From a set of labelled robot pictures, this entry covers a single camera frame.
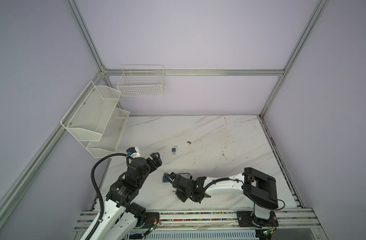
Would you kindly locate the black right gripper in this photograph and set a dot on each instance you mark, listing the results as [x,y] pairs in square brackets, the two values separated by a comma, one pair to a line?
[182,198]

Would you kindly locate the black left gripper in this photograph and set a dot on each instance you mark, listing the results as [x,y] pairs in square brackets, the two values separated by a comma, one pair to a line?
[153,166]

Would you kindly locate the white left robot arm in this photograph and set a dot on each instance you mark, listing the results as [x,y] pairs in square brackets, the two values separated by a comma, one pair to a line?
[118,213]

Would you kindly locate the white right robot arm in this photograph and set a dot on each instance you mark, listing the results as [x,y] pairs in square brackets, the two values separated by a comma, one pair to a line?
[257,186]

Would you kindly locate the white mesh two-tier shelf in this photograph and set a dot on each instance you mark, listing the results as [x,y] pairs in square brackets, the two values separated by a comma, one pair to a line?
[96,121]

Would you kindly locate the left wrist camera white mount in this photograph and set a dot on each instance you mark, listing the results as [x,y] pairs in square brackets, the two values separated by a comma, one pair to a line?
[133,152]

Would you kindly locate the white wire basket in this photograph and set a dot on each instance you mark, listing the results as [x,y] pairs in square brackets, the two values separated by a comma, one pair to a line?
[142,80]

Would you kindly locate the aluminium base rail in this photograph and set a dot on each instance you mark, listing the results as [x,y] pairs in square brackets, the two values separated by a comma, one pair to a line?
[227,220]

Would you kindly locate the aluminium frame profiles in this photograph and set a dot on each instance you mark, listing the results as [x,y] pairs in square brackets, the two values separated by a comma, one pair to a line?
[15,195]

